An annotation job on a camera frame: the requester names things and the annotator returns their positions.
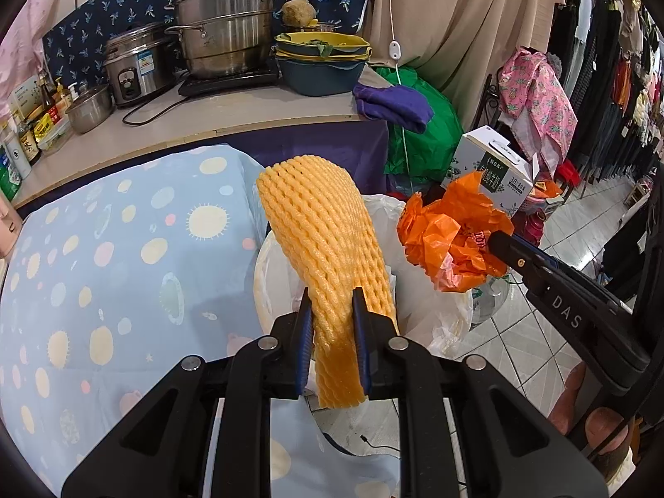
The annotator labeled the orange plastic bag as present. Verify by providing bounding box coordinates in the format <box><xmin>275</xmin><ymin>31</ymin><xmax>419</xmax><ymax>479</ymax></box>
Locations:
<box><xmin>397</xmin><ymin>170</ymin><xmax>515</xmax><ymax>294</ymax></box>

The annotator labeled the thin black floor cable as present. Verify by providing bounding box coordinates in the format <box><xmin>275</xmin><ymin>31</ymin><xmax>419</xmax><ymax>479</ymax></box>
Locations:
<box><xmin>358</xmin><ymin>435</ymin><xmax>403</xmax><ymax>452</ymax></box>

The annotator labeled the dark glass bottle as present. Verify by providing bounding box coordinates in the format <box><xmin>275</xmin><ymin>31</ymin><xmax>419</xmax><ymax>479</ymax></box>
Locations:
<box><xmin>40</xmin><ymin>80</ymin><xmax>58</xmax><ymax>122</ymax></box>

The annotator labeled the white bin with plastic liner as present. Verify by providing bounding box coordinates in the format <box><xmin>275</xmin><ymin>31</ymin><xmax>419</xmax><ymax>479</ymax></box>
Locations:
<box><xmin>253</xmin><ymin>193</ymin><xmax>475</xmax><ymax>359</ymax></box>

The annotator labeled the pink electric kettle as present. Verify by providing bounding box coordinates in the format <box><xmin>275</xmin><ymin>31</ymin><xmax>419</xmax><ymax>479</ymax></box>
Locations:
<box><xmin>0</xmin><ymin>194</ymin><xmax>22</xmax><ymax>260</ymax></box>

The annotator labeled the white bottle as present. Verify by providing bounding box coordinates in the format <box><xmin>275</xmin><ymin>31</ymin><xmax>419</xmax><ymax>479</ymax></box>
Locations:
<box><xmin>0</xmin><ymin>124</ymin><xmax>32</xmax><ymax>180</ymax></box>

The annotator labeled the yellow bowl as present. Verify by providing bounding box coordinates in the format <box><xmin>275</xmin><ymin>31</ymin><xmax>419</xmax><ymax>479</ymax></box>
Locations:
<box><xmin>275</xmin><ymin>32</ymin><xmax>373</xmax><ymax>60</ymax></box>

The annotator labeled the stainless steel rice cooker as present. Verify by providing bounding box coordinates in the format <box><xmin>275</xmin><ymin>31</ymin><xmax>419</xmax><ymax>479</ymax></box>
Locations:
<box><xmin>103</xmin><ymin>22</ymin><xmax>180</xmax><ymax>109</ymax></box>

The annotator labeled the green plastic bag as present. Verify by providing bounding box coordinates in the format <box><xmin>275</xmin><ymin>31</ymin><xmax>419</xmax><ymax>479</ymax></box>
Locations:
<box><xmin>373</xmin><ymin>65</ymin><xmax>465</xmax><ymax>180</ymax></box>

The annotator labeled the clear plastic food box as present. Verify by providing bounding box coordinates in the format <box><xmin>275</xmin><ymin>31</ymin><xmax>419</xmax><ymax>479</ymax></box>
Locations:
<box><xmin>37</xmin><ymin>122</ymin><xmax>73</xmax><ymax>155</ymax></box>

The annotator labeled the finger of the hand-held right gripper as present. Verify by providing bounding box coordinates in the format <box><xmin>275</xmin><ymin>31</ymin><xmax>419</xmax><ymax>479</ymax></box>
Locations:
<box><xmin>488</xmin><ymin>231</ymin><xmax>558</xmax><ymax>291</ymax></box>
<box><xmin>526</xmin><ymin>246</ymin><xmax>587</xmax><ymax>278</ymax></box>

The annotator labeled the small steel pot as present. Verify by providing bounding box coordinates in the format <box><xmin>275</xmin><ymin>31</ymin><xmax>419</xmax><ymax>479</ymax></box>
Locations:
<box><xmin>65</xmin><ymin>84</ymin><xmax>115</xmax><ymax>134</ymax></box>

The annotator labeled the beige curtain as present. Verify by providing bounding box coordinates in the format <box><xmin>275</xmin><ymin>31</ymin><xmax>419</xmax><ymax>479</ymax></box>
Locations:
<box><xmin>353</xmin><ymin>0</ymin><xmax>566</xmax><ymax>130</ymax></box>

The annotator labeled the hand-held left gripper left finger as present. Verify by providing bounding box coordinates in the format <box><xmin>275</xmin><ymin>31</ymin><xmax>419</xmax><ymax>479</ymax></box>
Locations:
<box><xmin>61</xmin><ymin>293</ymin><xmax>315</xmax><ymax>498</ymax></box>

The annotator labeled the green canister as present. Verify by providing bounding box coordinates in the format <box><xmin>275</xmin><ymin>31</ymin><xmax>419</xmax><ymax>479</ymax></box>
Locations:
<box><xmin>0</xmin><ymin>153</ymin><xmax>24</xmax><ymax>200</ymax></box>

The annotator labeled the stainless steel steamer pot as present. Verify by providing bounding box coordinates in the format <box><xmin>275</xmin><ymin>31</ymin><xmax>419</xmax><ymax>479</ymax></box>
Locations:
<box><xmin>165</xmin><ymin>0</ymin><xmax>291</xmax><ymax>80</ymax></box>

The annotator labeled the black induction cooktop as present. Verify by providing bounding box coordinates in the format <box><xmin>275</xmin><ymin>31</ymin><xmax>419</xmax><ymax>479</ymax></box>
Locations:
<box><xmin>178</xmin><ymin>65</ymin><xmax>283</xmax><ymax>97</ymax></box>

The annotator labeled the yellow pump bottle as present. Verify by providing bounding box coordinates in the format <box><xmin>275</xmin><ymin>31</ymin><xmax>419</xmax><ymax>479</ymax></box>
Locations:
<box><xmin>54</xmin><ymin>78</ymin><xmax>73</xmax><ymax>117</ymax></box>

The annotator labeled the clear plastic bottle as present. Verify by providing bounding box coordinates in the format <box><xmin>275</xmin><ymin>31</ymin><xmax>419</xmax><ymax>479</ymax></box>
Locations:
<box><xmin>469</xmin><ymin>275</ymin><xmax>509</xmax><ymax>327</ymax></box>

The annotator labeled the navy patterned cloth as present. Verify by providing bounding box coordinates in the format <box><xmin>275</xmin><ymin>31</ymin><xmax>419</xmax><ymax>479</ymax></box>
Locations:
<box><xmin>41</xmin><ymin>0</ymin><xmax>374</xmax><ymax>71</ymax></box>

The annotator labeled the red bottle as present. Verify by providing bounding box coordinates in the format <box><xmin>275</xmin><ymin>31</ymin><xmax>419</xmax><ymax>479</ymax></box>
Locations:
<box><xmin>524</xmin><ymin>210</ymin><xmax>548</xmax><ymax>244</ymax></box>

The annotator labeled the white cardboard carry box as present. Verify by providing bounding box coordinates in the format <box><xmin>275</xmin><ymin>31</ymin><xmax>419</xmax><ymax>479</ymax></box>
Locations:
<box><xmin>440</xmin><ymin>125</ymin><xmax>540</xmax><ymax>219</ymax></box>

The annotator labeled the pink floral garment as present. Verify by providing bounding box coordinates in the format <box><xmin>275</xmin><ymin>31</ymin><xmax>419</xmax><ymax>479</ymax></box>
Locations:
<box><xmin>498</xmin><ymin>48</ymin><xmax>579</xmax><ymax>177</ymax></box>

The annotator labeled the blue dotted tablecloth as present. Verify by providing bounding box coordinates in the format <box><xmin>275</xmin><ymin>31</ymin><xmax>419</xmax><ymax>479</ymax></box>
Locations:
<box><xmin>0</xmin><ymin>144</ymin><xmax>405</xmax><ymax>498</ymax></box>

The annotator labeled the brown loofah sponge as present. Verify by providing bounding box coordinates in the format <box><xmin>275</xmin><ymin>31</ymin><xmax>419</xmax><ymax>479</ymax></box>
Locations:
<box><xmin>281</xmin><ymin>0</ymin><xmax>317</xmax><ymax>27</ymax></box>

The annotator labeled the white carton with green print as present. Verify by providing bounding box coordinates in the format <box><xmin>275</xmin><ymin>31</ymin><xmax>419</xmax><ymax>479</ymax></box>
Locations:
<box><xmin>7</xmin><ymin>75</ymin><xmax>45</xmax><ymax>115</ymax></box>

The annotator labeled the rack of hanging clothes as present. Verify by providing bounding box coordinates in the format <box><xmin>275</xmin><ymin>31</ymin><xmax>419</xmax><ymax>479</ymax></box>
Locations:
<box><xmin>544</xmin><ymin>0</ymin><xmax>664</xmax><ymax>203</ymax></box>

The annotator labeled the dark purple table skirt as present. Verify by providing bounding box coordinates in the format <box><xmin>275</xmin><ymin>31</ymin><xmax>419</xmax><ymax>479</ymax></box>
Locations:
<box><xmin>10</xmin><ymin>119</ymin><xmax>392</xmax><ymax>198</ymax></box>

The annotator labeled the black power cable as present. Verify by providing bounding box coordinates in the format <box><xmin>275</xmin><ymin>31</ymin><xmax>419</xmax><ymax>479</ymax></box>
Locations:
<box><xmin>122</xmin><ymin>90</ymin><xmax>190</xmax><ymax>126</ymax></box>

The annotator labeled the dark blue basin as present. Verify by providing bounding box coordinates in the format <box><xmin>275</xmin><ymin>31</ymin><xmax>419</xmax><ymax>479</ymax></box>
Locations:
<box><xmin>276</xmin><ymin>54</ymin><xmax>366</xmax><ymax>97</ymax></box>

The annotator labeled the purple folded towel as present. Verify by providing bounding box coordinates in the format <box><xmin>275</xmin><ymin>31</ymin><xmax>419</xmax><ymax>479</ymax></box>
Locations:
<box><xmin>353</xmin><ymin>83</ymin><xmax>435</xmax><ymax>134</ymax></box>

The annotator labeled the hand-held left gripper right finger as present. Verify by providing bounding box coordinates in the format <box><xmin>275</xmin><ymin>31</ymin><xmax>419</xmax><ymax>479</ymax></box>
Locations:
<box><xmin>352</xmin><ymin>286</ymin><xmax>608</xmax><ymax>498</ymax></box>

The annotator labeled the orange foam fruit net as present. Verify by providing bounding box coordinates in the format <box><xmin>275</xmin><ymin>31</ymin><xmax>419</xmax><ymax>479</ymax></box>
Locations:
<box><xmin>256</xmin><ymin>153</ymin><xmax>400</xmax><ymax>410</ymax></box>

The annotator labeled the dark soy sauce bottle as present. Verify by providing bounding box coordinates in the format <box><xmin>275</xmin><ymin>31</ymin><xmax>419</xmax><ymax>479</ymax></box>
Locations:
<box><xmin>17</xmin><ymin>122</ymin><xmax>42</xmax><ymax>167</ymax></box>

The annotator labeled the person's right hand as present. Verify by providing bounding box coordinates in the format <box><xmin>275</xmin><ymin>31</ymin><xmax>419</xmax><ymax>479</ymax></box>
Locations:
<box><xmin>547</xmin><ymin>360</ymin><xmax>641</xmax><ymax>483</ymax></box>

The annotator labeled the white cable with switch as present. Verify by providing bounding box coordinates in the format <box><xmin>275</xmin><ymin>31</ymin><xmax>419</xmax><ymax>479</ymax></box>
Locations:
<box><xmin>381</xmin><ymin>0</ymin><xmax>416</xmax><ymax>182</ymax></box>

